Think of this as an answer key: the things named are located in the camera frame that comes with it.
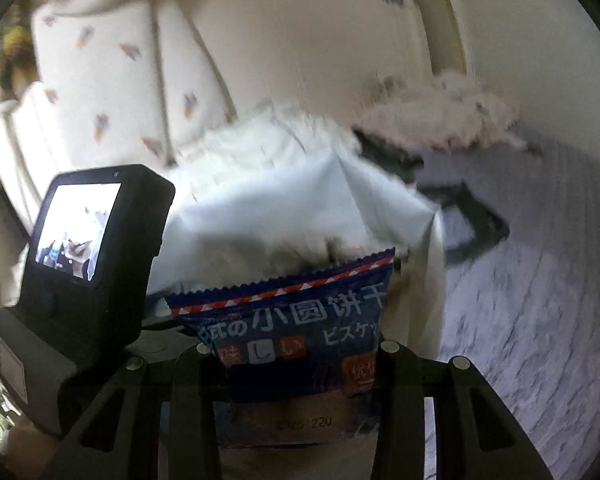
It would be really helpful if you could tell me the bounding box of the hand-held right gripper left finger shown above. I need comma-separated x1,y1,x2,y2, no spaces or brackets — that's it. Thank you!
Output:
45,341,231,480

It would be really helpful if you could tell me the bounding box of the cream door frame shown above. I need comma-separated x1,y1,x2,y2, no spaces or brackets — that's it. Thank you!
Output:
375,0,476,76

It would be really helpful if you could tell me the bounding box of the floral cloth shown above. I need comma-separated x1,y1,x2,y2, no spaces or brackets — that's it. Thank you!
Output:
355,67,523,153

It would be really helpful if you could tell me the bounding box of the yellow patterned curtain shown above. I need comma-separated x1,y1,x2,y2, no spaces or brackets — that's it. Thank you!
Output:
0,10,37,101

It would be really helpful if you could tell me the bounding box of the white plastic bag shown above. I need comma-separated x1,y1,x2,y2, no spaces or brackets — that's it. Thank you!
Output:
147,100,448,361

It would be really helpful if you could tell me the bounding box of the black printed bag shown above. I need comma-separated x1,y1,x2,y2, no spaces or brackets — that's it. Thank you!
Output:
355,130,511,266

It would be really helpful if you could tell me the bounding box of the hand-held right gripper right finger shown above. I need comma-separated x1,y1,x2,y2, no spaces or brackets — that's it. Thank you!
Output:
370,340,556,480

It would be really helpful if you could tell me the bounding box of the dark blue biscuit packet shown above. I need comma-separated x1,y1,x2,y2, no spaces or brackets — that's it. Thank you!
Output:
165,247,396,448

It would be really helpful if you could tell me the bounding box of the grey fuzzy blanket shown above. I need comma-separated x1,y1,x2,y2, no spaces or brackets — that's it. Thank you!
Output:
415,135,600,480

